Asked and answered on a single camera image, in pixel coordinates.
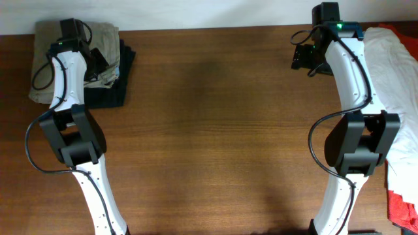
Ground black folded garment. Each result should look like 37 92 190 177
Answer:
84 39 136 109

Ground red garment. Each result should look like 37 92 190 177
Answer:
379 23 417 234

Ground khaki shorts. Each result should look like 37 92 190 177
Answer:
29 21 121 104

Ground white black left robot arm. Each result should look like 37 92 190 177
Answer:
39 18 130 234

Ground white garment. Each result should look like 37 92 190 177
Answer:
364 27 417 206

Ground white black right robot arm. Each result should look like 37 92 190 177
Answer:
291 2 400 235

